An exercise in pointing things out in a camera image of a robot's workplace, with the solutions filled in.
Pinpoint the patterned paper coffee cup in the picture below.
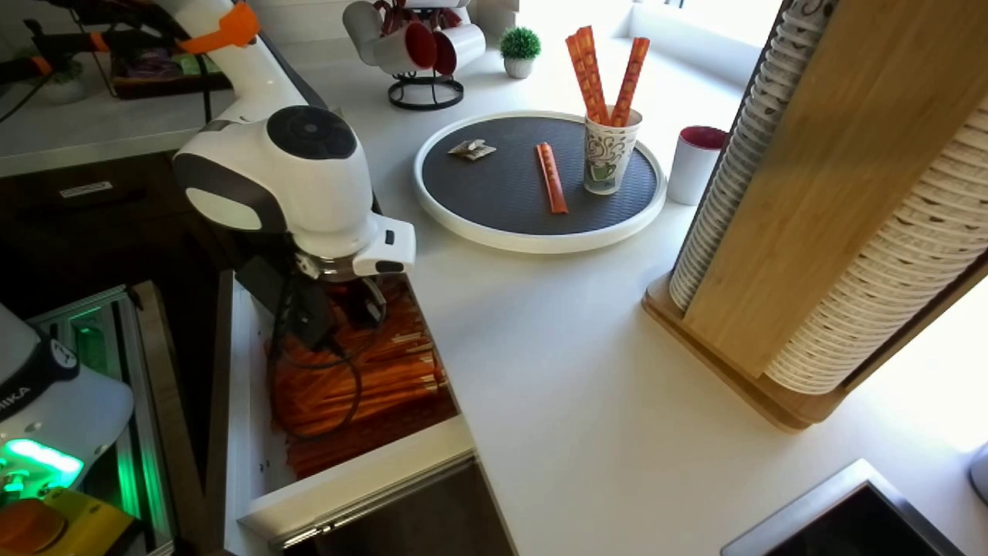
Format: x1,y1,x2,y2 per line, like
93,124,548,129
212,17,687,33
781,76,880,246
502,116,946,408
579,106,645,201

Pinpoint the small green potted plant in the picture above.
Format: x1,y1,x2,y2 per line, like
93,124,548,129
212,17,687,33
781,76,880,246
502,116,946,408
496,26,543,84

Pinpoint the orange stick packet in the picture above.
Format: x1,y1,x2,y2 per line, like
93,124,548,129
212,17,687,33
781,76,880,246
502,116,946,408
563,26,612,128
531,138,571,220
612,33,654,129

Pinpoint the orange clip on arm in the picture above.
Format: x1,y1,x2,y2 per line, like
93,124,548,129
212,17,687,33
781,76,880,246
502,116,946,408
179,0,262,57

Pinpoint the round white tray grey mat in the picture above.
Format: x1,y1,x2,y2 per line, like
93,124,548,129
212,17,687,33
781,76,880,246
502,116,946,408
409,109,671,256

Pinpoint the black square counter inset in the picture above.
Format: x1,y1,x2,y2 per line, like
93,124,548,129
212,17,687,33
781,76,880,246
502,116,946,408
718,459,967,556

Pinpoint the silver cabinet handle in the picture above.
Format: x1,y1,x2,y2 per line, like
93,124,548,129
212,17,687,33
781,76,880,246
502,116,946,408
56,181,116,201

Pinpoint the dark wood cabinet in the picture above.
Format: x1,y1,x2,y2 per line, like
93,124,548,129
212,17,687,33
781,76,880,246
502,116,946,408
0,152,240,322

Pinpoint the stack of grey ribbed lids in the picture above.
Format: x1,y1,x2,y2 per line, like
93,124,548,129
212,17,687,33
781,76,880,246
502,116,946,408
663,0,839,315

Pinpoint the white mug red interior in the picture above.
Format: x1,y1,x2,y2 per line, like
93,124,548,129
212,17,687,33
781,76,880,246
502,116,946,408
400,22,487,82
666,124,733,206

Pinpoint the stack of white paper cups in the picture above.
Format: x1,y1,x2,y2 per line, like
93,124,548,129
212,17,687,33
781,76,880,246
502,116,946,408
761,95,988,399

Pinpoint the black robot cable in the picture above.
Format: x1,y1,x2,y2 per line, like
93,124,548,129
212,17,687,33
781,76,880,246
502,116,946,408
268,259,364,443

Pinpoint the white device green light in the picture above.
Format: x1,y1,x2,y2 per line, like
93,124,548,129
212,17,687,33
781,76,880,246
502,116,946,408
0,303,135,507

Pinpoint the dark wire basket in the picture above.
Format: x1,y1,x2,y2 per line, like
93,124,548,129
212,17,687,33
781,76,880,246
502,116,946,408
102,33,234,102

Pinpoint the pile of orange stick packets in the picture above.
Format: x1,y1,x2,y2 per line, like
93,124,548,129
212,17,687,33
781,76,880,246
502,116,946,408
262,282,459,481

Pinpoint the black metal mug rack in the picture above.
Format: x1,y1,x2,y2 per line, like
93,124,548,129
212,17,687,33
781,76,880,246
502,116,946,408
383,0,469,116

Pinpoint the white open drawer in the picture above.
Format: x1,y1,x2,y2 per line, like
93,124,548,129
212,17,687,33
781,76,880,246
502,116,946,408
221,273,478,554

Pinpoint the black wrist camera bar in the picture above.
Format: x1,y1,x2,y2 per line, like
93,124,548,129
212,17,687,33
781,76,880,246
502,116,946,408
230,250,350,356

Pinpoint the yellow object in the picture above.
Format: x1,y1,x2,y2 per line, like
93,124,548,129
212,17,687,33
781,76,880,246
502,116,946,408
0,490,142,556

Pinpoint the grey metal cart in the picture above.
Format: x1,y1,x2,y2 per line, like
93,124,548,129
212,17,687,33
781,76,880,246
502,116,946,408
27,275,225,556

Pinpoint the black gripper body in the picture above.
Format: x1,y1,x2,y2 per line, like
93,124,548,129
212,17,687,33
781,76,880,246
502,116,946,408
333,268,396,312

